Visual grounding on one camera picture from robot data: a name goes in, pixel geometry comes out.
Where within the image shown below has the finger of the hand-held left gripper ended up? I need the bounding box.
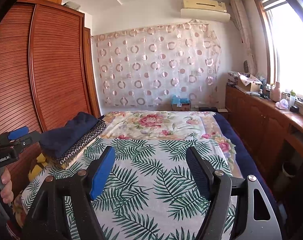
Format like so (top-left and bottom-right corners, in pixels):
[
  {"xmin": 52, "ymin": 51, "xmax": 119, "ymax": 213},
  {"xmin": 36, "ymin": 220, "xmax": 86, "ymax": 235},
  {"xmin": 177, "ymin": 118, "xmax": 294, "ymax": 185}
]
[
  {"xmin": 15, "ymin": 131, "xmax": 42, "ymax": 147},
  {"xmin": 0, "ymin": 127, "xmax": 29, "ymax": 143}
]

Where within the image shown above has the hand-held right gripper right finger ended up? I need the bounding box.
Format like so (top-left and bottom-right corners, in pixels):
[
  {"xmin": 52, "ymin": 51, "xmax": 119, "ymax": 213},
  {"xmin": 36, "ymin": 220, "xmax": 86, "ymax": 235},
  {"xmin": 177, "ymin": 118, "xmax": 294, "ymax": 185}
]
[{"xmin": 185, "ymin": 145, "xmax": 283, "ymax": 240}]

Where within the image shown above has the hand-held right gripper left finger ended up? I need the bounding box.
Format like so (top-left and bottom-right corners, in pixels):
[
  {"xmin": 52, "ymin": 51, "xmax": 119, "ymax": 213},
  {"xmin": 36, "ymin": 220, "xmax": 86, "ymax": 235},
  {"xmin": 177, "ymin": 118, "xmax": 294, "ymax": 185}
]
[{"xmin": 23, "ymin": 145, "xmax": 117, "ymax": 240}]

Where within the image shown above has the dark ring-patterned cloth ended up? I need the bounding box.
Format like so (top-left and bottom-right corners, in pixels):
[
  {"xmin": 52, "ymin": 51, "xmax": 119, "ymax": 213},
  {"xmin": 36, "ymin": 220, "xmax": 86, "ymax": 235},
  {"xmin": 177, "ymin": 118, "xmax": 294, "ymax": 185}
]
[{"xmin": 51, "ymin": 119, "xmax": 107, "ymax": 166}]

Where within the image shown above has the navy blue printed t-shirt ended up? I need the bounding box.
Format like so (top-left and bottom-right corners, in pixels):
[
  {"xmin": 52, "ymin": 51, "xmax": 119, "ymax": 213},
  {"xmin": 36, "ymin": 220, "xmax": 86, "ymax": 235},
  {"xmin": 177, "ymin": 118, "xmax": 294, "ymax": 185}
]
[{"xmin": 39, "ymin": 112, "xmax": 99, "ymax": 158}]

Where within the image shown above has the person's left hand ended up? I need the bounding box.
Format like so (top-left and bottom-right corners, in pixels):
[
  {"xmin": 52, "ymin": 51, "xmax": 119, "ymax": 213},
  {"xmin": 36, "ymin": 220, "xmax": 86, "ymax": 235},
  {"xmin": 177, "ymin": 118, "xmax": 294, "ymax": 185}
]
[{"xmin": 0, "ymin": 167, "xmax": 14, "ymax": 204}]

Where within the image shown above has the dark blue blanket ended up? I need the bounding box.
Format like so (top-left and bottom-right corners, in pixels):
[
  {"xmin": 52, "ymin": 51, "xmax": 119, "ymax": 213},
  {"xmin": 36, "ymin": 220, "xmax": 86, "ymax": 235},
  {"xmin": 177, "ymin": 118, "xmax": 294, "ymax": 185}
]
[{"xmin": 213, "ymin": 112, "xmax": 277, "ymax": 207}]

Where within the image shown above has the leaf-print bed cover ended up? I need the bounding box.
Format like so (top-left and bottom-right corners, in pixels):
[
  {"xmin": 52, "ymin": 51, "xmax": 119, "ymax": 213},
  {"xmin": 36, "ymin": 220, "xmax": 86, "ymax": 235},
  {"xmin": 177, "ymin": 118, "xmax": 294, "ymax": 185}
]
[{"xmin": 21, "ymin": 137, "xmax": 236, "ymax": 240}]

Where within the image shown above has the floral bedsheet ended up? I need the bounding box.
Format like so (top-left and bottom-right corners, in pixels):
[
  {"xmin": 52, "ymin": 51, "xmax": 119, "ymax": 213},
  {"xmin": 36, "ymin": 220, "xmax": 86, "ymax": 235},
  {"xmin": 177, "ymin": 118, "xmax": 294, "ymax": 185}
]
[{"xmin": 99, "ymin": 110, "xmax": 236, "ymax": 166}]

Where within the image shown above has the small cardboard box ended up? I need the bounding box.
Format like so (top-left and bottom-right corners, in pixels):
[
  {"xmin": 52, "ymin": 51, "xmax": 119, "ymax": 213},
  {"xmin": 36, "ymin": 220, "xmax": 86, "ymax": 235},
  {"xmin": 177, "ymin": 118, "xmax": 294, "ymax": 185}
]
[{"xmin": 172, "ymin": 102, "xmax": 191, "ymax": 112}]

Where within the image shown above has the wooden slatted wardrobe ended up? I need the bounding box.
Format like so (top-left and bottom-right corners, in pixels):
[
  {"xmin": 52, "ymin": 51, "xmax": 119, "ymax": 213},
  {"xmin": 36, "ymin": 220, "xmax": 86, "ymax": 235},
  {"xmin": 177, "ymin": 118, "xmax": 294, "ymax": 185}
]
[{"xmin": 0, "ymin": 0, "xmax": 101, "ymax": 200}]

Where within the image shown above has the blue plastic pack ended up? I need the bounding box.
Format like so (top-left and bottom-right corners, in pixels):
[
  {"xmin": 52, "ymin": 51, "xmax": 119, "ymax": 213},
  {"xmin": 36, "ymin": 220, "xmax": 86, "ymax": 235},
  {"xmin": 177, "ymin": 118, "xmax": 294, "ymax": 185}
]
[{"xmin": 171, "ymin": 95, "xmax": 191, "ymax": 105}]

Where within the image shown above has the long wooden sideboard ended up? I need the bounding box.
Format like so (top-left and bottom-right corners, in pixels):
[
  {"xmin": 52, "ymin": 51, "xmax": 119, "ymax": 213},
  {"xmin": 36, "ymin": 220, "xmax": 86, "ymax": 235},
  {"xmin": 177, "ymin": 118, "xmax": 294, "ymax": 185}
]
[{"xmin": 225, "ymin": 84, "xmax": 303, "ymax": 205}]

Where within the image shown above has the white waste bin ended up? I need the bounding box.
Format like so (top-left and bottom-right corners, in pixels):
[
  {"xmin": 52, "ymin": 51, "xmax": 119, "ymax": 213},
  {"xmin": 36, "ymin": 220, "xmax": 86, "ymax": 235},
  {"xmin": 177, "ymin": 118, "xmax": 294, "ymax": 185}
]
[{"xmin": 279, "ymin": 162, "xmax": 296, "ymax": 181}]

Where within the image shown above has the open cardboard box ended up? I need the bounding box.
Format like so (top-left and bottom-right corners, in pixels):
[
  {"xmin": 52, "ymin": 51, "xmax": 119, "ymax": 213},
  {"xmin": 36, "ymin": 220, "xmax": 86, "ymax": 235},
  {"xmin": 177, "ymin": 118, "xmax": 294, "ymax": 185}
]
[{"xmin": 237, "ymin": 72, "xmax": 262, "ymax": 93}]

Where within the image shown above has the pink and white pouch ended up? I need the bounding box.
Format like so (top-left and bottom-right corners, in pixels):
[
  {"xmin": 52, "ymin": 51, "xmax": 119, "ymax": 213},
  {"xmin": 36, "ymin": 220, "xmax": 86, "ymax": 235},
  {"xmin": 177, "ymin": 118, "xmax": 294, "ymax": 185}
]
[{"xmin": 276, "ymin": 99, "xmax": 290, "ymax": 110}]

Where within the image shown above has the pink bottle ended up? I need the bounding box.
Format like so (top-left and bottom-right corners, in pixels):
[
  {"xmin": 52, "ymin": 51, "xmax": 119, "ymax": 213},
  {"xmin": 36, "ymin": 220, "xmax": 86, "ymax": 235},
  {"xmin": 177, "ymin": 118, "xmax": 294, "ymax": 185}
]
[{"xmin": 270, "ymin": 81, "xmax": 282, "ymax": 102}]

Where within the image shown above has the sheer circle-pattern curtain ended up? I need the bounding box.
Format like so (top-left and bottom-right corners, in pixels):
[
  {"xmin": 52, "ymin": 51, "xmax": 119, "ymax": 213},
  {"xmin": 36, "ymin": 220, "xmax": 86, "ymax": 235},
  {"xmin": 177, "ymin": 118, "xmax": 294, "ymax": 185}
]
[{"xmin": 91, "ymin": 22, "xmax": 222, "ymax": 107}]

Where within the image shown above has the tied beige window drape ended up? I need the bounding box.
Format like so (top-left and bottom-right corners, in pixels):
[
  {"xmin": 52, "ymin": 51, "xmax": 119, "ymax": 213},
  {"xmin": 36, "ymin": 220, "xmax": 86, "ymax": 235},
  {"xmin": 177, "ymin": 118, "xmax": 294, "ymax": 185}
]
[{"xmin": 230, "ymin": 0, "xmax": 257, "ymax": 75}]

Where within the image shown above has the wooden framed window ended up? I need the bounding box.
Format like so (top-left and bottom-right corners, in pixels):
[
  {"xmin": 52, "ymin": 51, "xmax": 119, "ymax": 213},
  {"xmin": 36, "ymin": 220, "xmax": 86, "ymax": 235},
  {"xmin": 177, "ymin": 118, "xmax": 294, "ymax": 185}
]
[{"xmin": 252, "ymin": 0, "xmax": 303, "ymax": 101}]

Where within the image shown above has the wall air conditioner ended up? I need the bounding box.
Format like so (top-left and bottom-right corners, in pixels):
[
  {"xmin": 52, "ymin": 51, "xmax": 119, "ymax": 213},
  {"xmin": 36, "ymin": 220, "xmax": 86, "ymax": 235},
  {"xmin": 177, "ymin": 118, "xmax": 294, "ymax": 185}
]
[{"xmin": 180, "ymin": 0, "xmax": 231, "ymax": 23}]

